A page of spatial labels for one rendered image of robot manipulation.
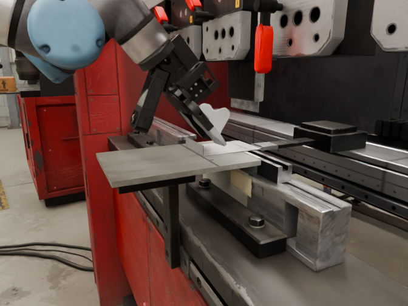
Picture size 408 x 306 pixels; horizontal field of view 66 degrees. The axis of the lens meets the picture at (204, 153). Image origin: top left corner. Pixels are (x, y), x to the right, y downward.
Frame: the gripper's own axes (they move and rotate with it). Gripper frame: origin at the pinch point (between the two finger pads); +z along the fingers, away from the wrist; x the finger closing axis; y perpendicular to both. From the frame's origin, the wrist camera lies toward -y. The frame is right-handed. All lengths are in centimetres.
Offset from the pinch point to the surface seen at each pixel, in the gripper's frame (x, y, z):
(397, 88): 1, 49, 30
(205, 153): -3.0, -3.3, -0.4
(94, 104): 84, -10, -8
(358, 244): 71, 49, 174
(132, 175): -9.0, -15.2, -10.2
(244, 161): -9.7, 0.0, 2.5
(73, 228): 179, -85, 62
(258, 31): -17.2, 10.8, -15.5
